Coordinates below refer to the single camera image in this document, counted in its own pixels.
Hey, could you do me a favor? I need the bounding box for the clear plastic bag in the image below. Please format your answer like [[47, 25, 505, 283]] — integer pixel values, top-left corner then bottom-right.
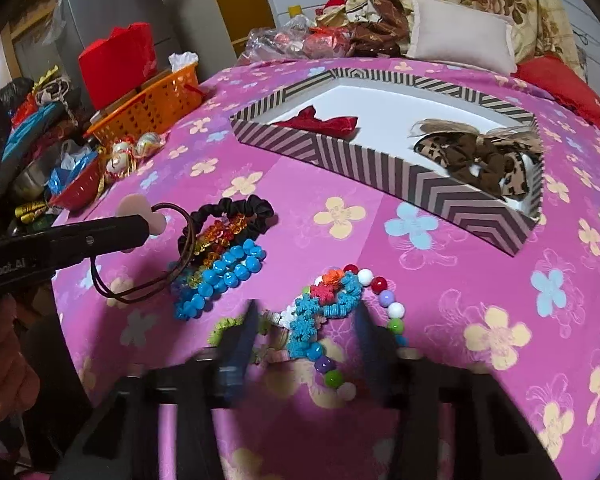
[[237, 15, 353, 63]]

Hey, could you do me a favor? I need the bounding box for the white pillow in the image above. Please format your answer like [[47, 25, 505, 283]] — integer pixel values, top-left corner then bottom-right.
[[405, 0, 518, 75]]

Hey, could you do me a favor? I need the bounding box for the blue bead bracelet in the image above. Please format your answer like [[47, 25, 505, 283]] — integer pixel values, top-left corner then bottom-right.
[[172, 239, 267, 322]]

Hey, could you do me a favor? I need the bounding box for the blue white plastic bag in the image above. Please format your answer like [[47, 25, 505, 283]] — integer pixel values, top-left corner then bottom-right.
[[47, 140, 98, 196]]

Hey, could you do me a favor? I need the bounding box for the turquoise flower scrunchie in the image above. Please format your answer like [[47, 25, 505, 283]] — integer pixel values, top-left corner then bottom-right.
[[285, 269, 363, 361]]

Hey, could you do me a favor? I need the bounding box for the person's left hand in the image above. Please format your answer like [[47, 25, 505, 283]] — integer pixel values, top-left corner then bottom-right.
[[0, 294, 40, 413]]

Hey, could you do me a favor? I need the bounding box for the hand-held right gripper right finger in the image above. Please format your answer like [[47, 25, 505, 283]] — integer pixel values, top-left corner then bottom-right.
[[355, 304, 561, 480]]

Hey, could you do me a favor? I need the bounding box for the red white plush toy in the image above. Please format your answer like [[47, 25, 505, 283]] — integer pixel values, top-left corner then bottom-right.
[[316, 0, 348, 26]]

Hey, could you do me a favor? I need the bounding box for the pastel bead bracelet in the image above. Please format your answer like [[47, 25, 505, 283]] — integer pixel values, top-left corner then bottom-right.
[[252, 310, 293, 366]]

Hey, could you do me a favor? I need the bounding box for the black scrunchie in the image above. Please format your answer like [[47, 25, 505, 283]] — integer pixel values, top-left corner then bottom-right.
[[177, 196, 276, 261]]

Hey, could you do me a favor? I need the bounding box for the grey refrigerator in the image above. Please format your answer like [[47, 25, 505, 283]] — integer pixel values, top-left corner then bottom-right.
[[60, 0, 241, 106]]

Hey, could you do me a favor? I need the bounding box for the brown patterned quilt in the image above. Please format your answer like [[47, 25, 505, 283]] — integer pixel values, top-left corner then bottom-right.
[[345, 0, 411, 58]]

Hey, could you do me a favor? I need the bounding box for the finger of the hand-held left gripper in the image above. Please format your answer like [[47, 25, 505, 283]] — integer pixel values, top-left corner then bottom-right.
[[50, 215, 151, 272]]

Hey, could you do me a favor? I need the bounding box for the striped cardboard box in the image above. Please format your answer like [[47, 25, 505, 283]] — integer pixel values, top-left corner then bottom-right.
[[229, 66, 545, 258]]

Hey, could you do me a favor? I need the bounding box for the brown hair tie pink flower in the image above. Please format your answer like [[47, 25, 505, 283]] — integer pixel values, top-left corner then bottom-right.
[[91, 195, 201, 306]]

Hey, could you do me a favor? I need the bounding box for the multicoloured round bead bracelet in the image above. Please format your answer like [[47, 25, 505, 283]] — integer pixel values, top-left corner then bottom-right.
[[305, 262, 411, 401]]

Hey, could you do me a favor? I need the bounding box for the wooden door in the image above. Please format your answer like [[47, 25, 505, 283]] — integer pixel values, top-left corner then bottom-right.
[[207, 0, 276, 58]]

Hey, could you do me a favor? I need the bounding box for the red paper bag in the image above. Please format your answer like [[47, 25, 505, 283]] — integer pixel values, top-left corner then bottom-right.
[[78, 22, 158, 111]]

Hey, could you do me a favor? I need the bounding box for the green flower hair tie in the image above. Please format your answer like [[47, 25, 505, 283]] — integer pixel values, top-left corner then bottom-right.
[[207, 316, 271, 348]]

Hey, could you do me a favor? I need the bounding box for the round painted figurine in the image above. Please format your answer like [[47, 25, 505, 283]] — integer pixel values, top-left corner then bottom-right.
[[102, 141, 136, 183], [136, 131, 162, 158]]

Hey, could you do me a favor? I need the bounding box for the leopard print bow hair clip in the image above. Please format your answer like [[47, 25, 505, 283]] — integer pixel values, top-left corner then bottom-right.
[[408, 119, 543, 198]]

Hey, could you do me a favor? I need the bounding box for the brown scrunchie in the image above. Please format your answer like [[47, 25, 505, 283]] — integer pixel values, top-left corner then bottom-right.
[[445, 146, 512, 197]]

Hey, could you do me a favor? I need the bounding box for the rainbow bead bracelet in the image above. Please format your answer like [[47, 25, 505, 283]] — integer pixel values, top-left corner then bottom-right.
[[170, 212, 248, 288]]

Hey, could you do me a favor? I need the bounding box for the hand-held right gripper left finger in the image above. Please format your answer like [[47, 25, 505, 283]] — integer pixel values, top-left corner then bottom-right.
[[55, 300, 261, 480]]

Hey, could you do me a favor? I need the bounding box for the orange plastic basket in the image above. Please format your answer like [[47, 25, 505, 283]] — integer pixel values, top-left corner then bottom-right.
[[84, 66, 203, 145]]

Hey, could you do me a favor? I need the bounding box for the red bow hair clip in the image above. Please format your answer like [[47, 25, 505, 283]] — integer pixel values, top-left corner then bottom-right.
[[272, 106, 359, 137]]

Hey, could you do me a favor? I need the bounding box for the red ruffled cushion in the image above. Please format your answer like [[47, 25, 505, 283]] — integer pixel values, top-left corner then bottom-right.
[[512, 55, 600, 136]]

